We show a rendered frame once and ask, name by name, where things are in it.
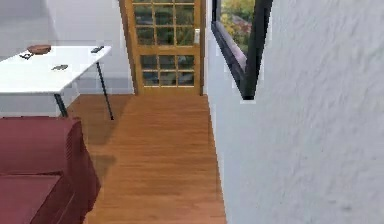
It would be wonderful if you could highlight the wooden glazed door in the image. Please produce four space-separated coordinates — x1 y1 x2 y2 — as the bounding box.
118 0 207 97

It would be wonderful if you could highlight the black framed window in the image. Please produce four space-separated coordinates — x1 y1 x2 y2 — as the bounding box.
210 0 274 101

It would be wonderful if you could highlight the white table with black legs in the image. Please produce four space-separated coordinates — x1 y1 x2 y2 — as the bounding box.
0 45 115 121

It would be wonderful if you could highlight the dark red sofa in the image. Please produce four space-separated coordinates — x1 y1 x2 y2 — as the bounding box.
0 116 102 224

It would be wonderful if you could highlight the brown shallow bowl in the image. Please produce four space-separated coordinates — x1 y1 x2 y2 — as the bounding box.
26 44 52 56

